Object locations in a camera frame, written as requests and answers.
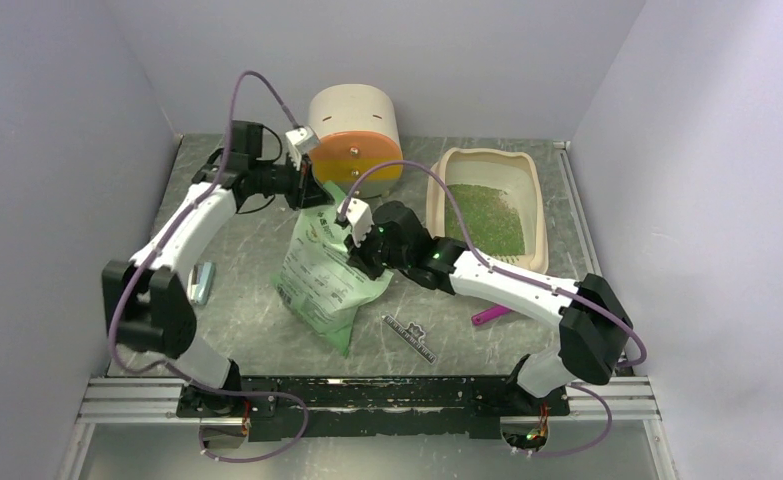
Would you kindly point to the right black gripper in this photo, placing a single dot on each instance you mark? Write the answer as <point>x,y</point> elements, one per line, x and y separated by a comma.
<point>357,255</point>

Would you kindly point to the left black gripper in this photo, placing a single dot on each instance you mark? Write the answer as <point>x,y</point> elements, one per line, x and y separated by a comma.
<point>305,191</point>

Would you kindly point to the green litter bag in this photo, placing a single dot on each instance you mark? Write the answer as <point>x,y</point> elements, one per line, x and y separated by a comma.
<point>316,284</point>

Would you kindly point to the magenta plastic scoop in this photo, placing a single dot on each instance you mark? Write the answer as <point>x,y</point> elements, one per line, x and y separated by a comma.
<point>489,315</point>

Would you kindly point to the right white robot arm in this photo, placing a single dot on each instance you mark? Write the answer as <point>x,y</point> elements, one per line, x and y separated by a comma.
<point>587,320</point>

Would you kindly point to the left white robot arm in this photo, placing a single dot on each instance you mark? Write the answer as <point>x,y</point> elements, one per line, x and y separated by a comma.
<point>145,297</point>

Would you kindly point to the beige litter box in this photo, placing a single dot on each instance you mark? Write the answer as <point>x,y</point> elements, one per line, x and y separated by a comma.
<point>501,201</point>

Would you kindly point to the beige orange drawer cabinet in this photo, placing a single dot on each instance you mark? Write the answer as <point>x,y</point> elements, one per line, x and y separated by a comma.
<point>357,128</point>

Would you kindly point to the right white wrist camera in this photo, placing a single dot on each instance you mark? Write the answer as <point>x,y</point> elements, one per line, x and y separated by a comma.
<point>358,215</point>

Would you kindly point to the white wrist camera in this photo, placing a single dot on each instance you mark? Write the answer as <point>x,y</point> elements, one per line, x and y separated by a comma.
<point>301,141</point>
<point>358,215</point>

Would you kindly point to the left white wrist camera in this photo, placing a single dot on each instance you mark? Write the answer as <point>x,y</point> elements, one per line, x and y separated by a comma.
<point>301,141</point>

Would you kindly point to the black mounting rail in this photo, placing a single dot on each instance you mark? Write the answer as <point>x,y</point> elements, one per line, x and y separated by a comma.
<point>369,406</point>

